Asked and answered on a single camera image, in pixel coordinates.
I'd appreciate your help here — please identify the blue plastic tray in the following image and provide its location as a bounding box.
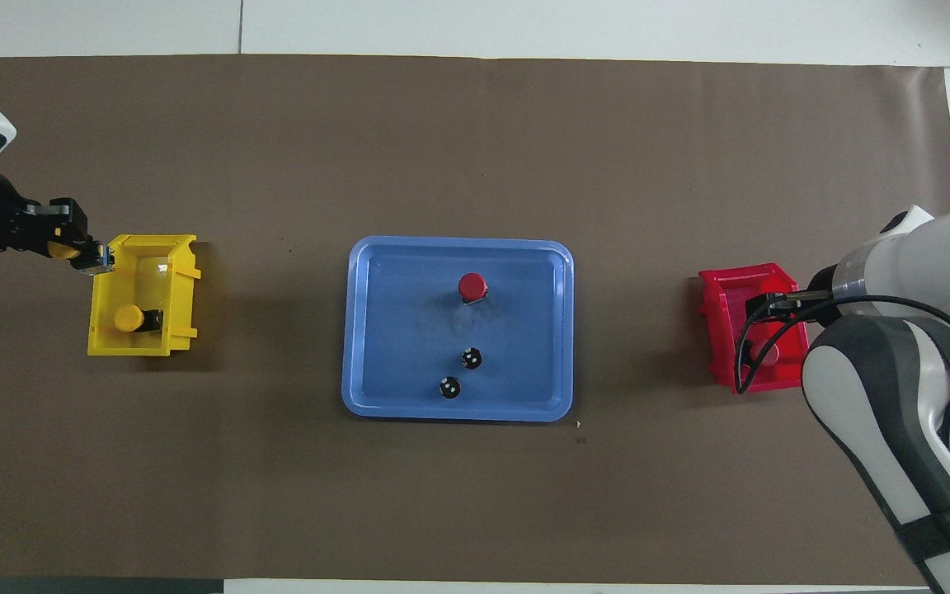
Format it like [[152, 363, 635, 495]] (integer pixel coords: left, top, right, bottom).
[[341, 236, 575, 423]]

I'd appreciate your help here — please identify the yellow plastic bin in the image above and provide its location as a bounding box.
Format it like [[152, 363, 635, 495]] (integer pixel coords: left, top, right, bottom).
[[87, 233, 202, 357]]

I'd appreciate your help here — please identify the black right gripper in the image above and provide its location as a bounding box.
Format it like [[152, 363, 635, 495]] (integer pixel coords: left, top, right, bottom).
[[760, 268, 843, 331]]

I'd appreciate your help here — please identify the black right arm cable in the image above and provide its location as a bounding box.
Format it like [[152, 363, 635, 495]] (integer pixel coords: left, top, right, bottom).
[[735, 289, 950, 395]]

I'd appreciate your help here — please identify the brown table mat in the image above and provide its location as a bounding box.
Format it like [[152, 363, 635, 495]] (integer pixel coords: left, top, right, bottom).
[[0, 54, 950, 582]]

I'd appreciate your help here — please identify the red plastic bin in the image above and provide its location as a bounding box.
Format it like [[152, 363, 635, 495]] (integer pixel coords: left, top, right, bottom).
[[698, 262, 816, 394]]

